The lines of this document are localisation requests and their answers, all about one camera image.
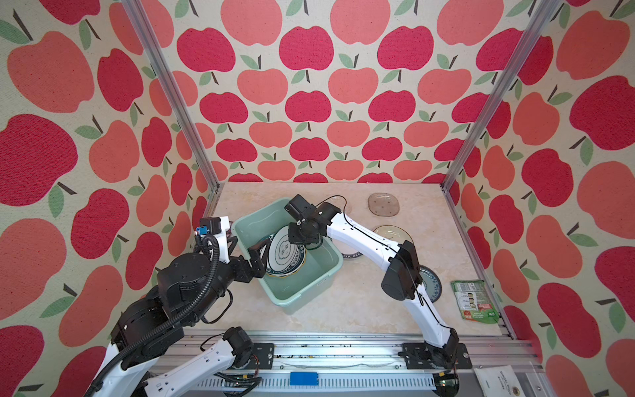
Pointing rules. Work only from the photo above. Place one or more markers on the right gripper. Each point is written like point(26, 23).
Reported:
point(292, 239)

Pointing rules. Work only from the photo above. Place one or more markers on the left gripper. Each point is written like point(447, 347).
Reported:
point(260, 264)

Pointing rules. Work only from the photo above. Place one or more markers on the large green rim lettered plate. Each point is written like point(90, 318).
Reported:
point(278, 270)

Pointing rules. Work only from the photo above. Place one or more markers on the mint green plastic bin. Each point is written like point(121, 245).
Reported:
point(314, 277)

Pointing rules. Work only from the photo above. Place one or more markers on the small green rim lettered plate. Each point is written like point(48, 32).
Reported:
point(353, 256)

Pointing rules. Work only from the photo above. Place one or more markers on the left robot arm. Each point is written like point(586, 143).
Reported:
point(186, 291)

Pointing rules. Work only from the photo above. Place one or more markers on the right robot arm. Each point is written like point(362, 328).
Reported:
point(402, 280)

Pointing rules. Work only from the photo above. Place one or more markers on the smoky brown glass plate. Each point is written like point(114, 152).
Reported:
point(383, 205)

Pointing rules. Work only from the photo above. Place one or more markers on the beige ceramic bowl plate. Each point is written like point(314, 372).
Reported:
point(393, 233)

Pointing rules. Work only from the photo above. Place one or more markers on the blue label block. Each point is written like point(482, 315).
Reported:
point(309, 379)

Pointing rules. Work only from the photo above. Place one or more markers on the blue patterned small plate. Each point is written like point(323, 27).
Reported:
point(432, 283)

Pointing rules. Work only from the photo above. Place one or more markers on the green snack packet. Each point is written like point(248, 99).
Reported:
point(474, 303)

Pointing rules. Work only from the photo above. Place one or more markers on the white paper sheet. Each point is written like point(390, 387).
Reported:
point(499, 382)

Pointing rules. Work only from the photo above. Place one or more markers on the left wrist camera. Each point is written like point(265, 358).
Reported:
point(216, 235)

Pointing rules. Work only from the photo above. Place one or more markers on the left aluminium frame post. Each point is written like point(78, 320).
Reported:
point(144, 30)

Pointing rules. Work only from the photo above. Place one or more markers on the aluminium frame post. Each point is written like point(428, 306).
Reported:
point(538, 22)
point(144, 30)

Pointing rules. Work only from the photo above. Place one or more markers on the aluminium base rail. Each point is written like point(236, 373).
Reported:
point(373, 365)

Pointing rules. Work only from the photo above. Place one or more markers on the right aluminium frame post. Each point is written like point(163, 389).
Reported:
point(538, 22)

